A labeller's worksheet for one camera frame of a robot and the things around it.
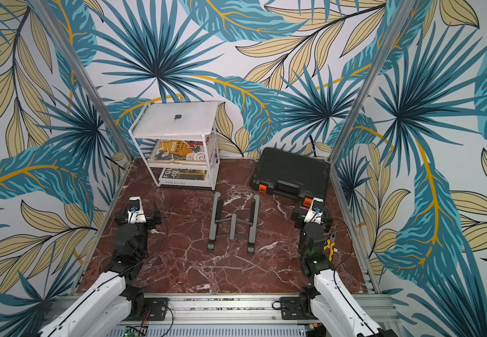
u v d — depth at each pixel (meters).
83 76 0.84
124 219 0.69
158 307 0.73
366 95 0.91
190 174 1.07
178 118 0.82
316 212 0.65
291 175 1.03
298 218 0.72
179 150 0.95
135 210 0.64
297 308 0.74
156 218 0.73
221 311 0.74
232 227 0.88
